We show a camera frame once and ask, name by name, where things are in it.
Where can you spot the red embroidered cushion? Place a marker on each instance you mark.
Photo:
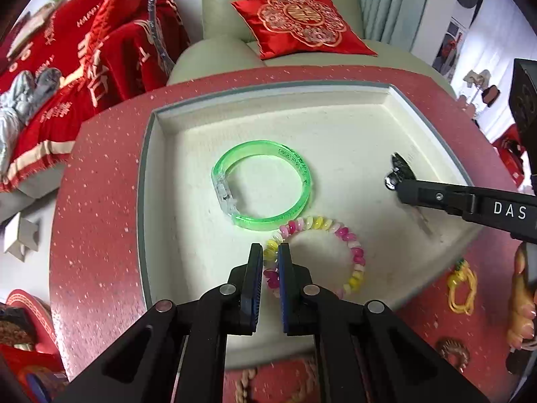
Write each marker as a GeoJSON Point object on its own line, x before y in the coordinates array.
{"type": "Point", "coordinates": [285, 27]}

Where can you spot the red round tin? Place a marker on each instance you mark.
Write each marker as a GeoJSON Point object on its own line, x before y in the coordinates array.
{"type": "Point", "coordinates": [39, 315]}

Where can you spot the grey jewelry tray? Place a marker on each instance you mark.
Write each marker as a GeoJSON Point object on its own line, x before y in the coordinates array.
{"type": "Point", "coordinates": [325, 145]}

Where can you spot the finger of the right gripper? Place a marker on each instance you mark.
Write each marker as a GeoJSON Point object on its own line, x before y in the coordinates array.
{"type": "Point", "coordinates": [511, 212]}

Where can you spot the small white stool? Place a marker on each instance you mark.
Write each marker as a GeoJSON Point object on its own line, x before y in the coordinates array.
{"type": "Point", "coordinates": [20, 235]}

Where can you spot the green plastic bangle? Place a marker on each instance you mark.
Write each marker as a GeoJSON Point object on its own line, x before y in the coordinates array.
{"type": "Point", "coordinates": [261, 185]}

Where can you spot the black claw hair clip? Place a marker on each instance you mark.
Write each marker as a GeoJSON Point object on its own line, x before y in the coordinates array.
{"type": "Point", "coordinates": [400, 171]}

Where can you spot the light blue clothes pile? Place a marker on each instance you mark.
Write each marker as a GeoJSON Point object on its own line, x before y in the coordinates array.
{"type": "Point", "coordinates": [20, 103]}

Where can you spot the right hand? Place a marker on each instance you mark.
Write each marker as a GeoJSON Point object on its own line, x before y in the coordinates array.
{"type": "Point", "coordinates": [522, 307]}

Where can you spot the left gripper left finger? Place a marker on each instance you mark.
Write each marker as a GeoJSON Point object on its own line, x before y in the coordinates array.
{"type": "Point", "coordinates": [176, 353]}

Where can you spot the silver bar hair clip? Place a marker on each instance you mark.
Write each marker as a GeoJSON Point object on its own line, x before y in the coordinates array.
{"type": "Point", "coordinates": [421, 221]}

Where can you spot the sofa with red cover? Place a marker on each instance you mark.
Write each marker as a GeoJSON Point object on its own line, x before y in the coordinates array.
{"type": "Point", "coordinates": [108, 51]}

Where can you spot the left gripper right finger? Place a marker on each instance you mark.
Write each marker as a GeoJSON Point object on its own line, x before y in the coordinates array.
{"type": "Point", "coordinates": [365, 353]}

